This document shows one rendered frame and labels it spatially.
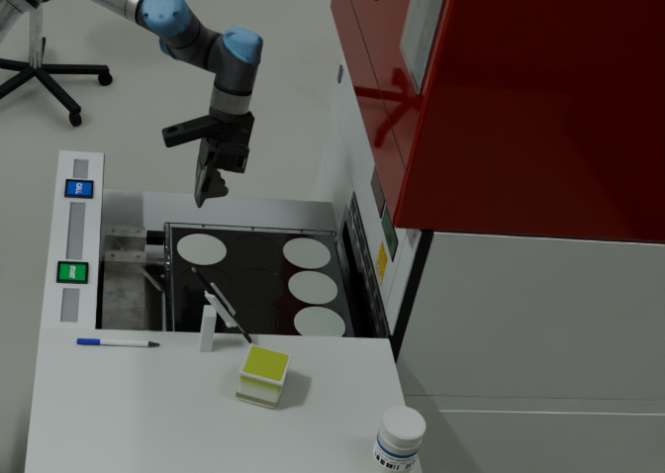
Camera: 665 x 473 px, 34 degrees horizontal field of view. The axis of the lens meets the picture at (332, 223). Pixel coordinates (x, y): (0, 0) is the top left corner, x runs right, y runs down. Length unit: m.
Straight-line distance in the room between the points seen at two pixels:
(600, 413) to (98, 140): 2.41
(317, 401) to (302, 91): 2.86
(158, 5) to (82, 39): 2.85
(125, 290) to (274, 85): 2.57
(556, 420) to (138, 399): 0.89
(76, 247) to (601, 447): 1.15
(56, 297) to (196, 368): 0.30
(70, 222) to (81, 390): 0.46
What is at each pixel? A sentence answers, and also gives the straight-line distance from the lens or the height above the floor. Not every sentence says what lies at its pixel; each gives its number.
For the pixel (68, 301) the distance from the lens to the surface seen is 2.02.
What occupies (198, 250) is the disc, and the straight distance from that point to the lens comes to 2.23.
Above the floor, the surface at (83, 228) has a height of 0.96.
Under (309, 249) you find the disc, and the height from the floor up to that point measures 0.90.
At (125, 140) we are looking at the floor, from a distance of 4.16.
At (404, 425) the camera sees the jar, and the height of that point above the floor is 1.06.
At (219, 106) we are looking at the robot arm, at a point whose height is 1.23.
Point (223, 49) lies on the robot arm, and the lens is 2.04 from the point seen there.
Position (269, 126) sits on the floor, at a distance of 4.35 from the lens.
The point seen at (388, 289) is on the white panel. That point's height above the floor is 1.02.
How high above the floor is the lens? 2.31
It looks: 37 degrees down
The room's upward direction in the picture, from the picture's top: 12 degrees clockwise
